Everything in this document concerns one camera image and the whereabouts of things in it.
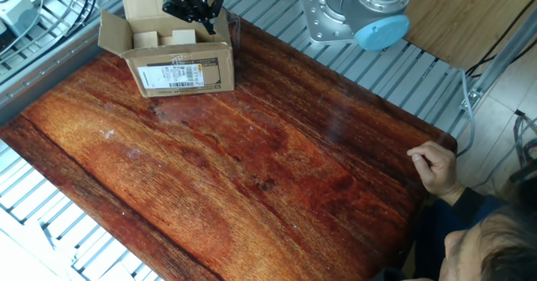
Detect brown cardboard box with label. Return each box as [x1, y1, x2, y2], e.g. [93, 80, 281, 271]
[97, 0, 236, 99]

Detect small cardboard box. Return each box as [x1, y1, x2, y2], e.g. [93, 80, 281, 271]
[171, 29, 197, 45]
[133, 30, 159, 49]

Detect grey control box green button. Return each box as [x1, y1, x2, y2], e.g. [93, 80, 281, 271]
[0, 0, 41, 39]

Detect person's right hand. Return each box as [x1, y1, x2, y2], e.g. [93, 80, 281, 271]
[405, 140, 466, 206]

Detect white paper sheets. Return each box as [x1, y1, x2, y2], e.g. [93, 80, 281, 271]
[0, 205, 76, 281]

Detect person in dark sleeve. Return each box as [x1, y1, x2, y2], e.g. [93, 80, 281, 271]
[368, 196, 467, 281]

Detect person's head dark hair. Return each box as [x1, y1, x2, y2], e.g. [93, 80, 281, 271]
[438, 163, 537, 281]

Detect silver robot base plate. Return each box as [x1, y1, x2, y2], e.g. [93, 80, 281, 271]
[300, 0, 366, 45]

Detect thick aluminium frame rail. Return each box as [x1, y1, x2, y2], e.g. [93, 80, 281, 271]
[0, 8, 138, 127]

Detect grey cable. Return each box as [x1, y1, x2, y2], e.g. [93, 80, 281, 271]
[451, 66, 477, 156]

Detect black floor cable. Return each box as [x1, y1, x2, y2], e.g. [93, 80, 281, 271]
[465, 0, 537, 79]

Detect slanted aluminium profile post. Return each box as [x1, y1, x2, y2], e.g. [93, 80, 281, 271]
[459, 6, 537, 110]

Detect coloured wire bundle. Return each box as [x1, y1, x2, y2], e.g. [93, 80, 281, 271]
[514, 108, 537, 169]

